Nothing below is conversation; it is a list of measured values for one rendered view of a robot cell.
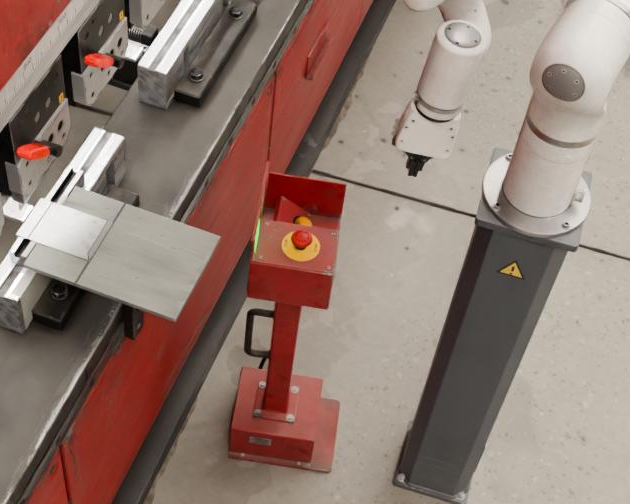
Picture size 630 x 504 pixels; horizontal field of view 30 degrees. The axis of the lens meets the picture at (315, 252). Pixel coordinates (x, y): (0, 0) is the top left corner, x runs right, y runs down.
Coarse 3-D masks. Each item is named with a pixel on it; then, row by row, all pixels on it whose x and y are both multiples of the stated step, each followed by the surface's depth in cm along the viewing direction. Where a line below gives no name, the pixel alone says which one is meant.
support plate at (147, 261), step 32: (128, 224) 192; (160, 224) 193; (32, 256) 187; (64, 256) 187; (96, 256) 188; (128, 256) 188; (160, 256) 189; (192, 256) 190; (96, 288) 184; (128, 288) 185; (160, 288) 185; (192, 288) 186
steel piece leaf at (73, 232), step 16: (48, 208) 193; (64, 208) 193; (48, 224) 191; (64, 224) 191; (80, 224) 191; (96, 224) 192; (32, 240) 188; (48, 240) 189; (64, 240) 189; (80, 240) 189; (96, 240) 187; (80, 256) 187
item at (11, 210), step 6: (6, 198) 193; (6, 204) 192; (12, 204) 192; (6, 210) 191; (12, 210) 191; (18, 210) 192; (24, 210) 192; (30, 210) 192; (6, 216) 191; (12, 216) 191; (18, 216) 191; (24, 216) 191
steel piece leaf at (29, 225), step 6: (42, 198) 194; (36, 204) 193; (42, 204) 193; (48, 204) 193; (36, 210) 192; (42, 210) 192; (30, 216) 191; (36, 216) 191; (42, 216) 192; (24, 222) 190; (30, 222) 191; (36, 222) 191; (24, 228) 190; (30, 228) 190; (18, 234) 189; (24, 234) 189; (30, 234) 189
